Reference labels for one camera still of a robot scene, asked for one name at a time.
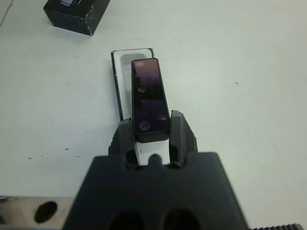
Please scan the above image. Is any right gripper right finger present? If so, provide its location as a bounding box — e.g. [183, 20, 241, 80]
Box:
[168, 109, 199, 167]

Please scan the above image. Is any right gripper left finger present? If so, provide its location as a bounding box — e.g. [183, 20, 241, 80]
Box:
[108, 117, 140, 167]

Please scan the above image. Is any slim black camera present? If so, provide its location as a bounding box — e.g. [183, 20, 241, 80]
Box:
[130, 57, 171, 144]

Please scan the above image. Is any black box lid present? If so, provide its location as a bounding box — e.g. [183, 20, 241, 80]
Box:
[42, 0, 111, 37]

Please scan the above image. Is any black box base white insert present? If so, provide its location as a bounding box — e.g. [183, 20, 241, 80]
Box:
[110, 47, 171, 166]

